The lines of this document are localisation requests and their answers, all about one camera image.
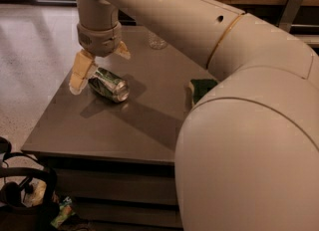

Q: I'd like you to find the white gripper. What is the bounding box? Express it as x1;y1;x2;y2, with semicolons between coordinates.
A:
69;22;131;95

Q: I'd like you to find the green soda can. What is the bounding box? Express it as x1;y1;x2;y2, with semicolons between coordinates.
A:
89;68;130;103

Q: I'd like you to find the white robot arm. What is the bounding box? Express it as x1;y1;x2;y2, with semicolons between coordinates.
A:
94;0;319;231

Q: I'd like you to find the clear plastic water bottle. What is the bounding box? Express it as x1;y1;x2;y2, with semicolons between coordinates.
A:
149;31;167;50

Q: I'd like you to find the green and yellow sponge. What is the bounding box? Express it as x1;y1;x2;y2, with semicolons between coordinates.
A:
188;79;217;105

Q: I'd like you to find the grey drawer cabinet table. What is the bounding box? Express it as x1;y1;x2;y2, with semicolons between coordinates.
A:
23;26;209;231

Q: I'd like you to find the green snack packet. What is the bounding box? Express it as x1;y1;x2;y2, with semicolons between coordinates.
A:
51;196;75;229

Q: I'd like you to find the right metal wall bracket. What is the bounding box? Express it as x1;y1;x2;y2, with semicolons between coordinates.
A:
278;0;303;32

